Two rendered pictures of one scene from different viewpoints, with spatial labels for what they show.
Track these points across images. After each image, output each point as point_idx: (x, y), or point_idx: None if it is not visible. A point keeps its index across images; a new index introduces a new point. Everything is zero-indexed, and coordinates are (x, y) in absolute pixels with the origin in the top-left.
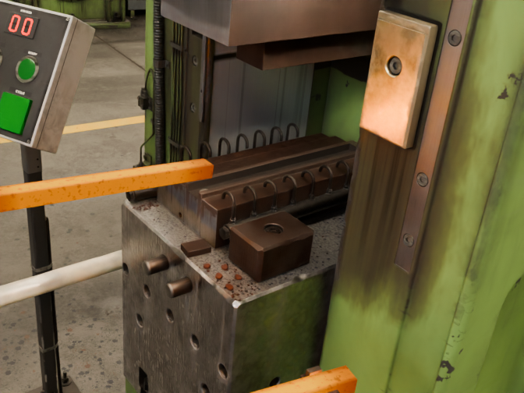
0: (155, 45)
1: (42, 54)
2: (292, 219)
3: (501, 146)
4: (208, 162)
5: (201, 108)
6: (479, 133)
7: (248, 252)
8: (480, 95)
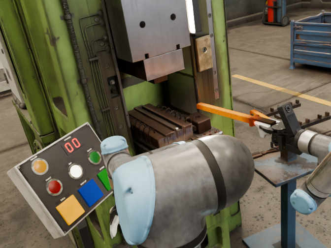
0: (95, 116)
1: (93, 145)
2: (190, 115)
3: (226, 51)
4: (199, 103)
5: (129, 121)
6: (221, 52)
7: (207, 123)
8: (219, 44)
